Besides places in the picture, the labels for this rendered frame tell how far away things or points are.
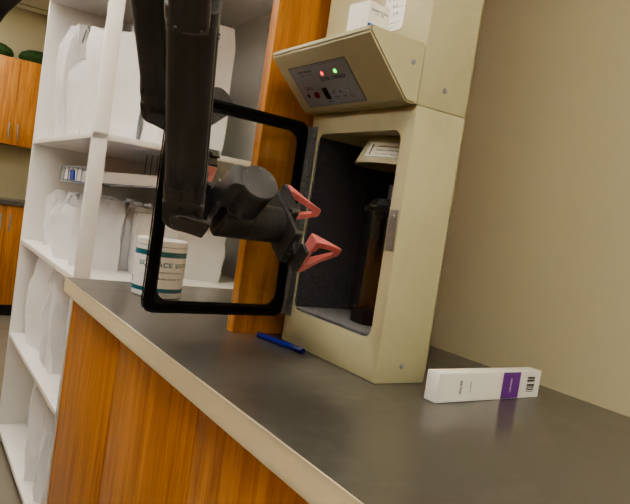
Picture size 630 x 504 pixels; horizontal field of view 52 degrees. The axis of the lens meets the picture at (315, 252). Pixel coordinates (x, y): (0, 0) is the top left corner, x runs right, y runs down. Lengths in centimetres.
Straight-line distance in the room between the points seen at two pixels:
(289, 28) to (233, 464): 87
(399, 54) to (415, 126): 12
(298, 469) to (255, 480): 16
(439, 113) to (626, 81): 41
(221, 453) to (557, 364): 72
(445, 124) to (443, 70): 9
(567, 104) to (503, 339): 51
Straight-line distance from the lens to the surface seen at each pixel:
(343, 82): 117
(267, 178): 92
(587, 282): 135
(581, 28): 149
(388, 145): 119
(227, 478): 97
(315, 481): 72
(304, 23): 142
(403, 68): 108
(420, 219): 110
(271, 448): 79
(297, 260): 99
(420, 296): 113
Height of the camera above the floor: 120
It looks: 3 degrees down
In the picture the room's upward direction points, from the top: 8 degrees clockwise
